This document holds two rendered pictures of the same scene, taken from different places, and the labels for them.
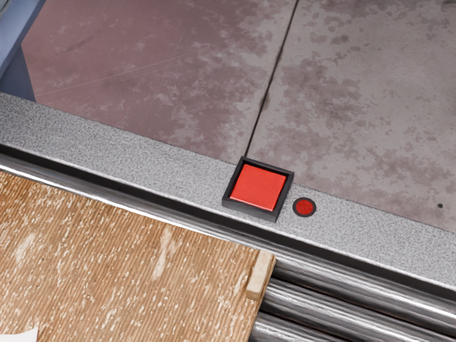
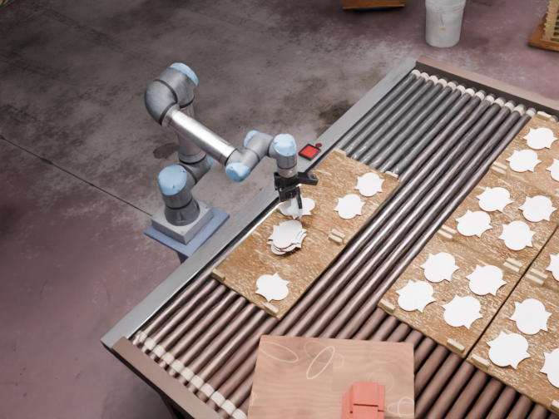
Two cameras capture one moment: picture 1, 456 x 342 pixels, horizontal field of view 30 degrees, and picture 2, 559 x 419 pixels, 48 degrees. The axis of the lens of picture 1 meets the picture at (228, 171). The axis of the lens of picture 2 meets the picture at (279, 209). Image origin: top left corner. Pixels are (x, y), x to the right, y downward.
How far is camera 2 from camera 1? 2.13 m
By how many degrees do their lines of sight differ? 38
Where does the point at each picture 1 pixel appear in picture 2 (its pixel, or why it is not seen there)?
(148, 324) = (344, 177)
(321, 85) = not seen: hidden behind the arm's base
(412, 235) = (335, 127)
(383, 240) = (334, 132)
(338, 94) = not seen: hidden behind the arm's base
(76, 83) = (132, 300)
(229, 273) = (335, 160)
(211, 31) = (132, 242)
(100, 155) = not seen: hidden behind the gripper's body
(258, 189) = (310, 151)
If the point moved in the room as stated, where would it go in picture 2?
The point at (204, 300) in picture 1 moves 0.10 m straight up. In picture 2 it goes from (341, 166) to (340, 149)
